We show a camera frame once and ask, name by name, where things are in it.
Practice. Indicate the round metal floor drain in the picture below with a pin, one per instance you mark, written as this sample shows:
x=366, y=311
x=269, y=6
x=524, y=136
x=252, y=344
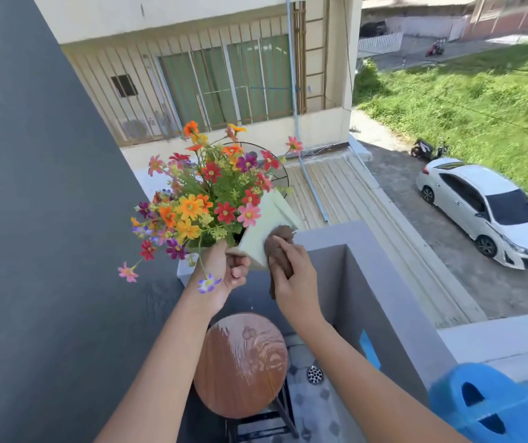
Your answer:
x=315, y=375

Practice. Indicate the colourful artificial flower bunch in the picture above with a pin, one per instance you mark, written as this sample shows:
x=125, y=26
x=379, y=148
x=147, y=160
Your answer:
x=208, y=198

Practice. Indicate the white picket fence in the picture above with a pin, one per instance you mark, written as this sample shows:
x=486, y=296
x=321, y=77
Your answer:
x=380, y=43

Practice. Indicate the person's left forearm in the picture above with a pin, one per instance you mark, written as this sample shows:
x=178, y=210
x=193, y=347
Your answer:
x=162, y=373

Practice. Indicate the red motorcycle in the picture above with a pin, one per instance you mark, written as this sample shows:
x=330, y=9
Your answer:
x=435, y=47

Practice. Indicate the white square flower pot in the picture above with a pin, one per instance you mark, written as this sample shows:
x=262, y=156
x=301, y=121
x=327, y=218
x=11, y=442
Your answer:
x=268, y=226

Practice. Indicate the dark parked car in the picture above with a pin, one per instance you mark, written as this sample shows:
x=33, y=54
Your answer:
x=373, y=29

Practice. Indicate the brown cleaning cloth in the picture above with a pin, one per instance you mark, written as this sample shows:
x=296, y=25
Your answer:
x=278, y=253

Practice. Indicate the round wooden stool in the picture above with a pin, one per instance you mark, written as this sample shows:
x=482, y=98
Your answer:
x=240, y=364

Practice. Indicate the person's right hand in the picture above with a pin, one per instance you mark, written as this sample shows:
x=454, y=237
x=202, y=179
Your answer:
x=298, y=286

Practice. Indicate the black scooter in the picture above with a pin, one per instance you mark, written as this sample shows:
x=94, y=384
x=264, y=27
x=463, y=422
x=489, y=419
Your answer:
x=423, y=148

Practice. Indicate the blue plastic container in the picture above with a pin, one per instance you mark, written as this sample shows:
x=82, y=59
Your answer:
x=481, y=410

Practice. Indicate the person's right forearm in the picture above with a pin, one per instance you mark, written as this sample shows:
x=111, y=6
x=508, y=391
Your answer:
x=361, y=387

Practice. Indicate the air conditioner outdoor unit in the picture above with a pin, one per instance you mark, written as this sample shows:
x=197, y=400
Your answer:
x=137, y=129

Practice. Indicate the beige corrugated metal roof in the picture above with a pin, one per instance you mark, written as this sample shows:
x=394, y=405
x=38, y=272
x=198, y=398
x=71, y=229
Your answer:
x=374, y=216

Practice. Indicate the beige metal window grille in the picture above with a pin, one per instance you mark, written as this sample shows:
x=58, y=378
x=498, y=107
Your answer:
x=190, y=82

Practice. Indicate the metal wall ladder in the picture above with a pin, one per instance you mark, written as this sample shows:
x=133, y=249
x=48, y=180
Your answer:
x=314, y=50

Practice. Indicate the person's right thumb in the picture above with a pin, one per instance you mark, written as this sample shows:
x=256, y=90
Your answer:
x=275, y=271

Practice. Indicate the person's left hand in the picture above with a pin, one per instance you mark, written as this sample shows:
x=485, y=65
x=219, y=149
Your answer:
x=213, y=276

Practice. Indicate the white sedan car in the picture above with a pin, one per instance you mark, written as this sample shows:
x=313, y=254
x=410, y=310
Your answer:
x=485, y=207

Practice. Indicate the person's left fingers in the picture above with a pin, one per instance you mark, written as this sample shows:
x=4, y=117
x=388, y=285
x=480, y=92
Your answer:
x=238, y=271

